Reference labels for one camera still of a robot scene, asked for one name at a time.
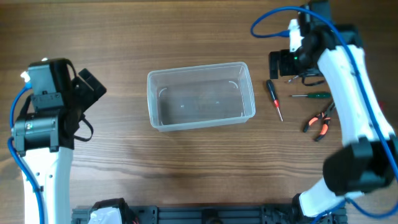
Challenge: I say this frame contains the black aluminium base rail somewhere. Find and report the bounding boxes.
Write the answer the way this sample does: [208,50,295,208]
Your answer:
[71,203,348,224]

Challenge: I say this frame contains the red handled pliers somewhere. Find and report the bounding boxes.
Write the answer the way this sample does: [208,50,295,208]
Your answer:
[378,101,384,110]

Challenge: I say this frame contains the orange black needle-nose pliers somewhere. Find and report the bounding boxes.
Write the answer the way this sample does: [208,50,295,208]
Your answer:
[303,102,336,142]

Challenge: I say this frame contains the clear plastic container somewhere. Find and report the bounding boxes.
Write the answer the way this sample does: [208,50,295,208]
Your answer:
[147,62,256,132]

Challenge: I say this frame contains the silver L-shaped socket wrench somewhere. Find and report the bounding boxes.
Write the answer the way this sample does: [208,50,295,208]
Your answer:
[287,75,300,84]

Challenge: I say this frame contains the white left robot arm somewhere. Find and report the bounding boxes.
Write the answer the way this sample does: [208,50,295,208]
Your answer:
[7,58,106,223]

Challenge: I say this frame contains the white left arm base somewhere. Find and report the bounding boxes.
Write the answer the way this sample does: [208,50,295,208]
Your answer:
[88,198,137,224]

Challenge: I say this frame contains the black red screwdriver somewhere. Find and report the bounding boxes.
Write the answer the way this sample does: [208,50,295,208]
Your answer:
[266,79,284,121]

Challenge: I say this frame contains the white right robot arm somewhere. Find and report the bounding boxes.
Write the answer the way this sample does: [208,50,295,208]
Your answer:
[280,1,397,222]

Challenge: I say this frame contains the green handled screwdriver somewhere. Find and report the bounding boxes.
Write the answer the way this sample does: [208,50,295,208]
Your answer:
[292,92,331,99]

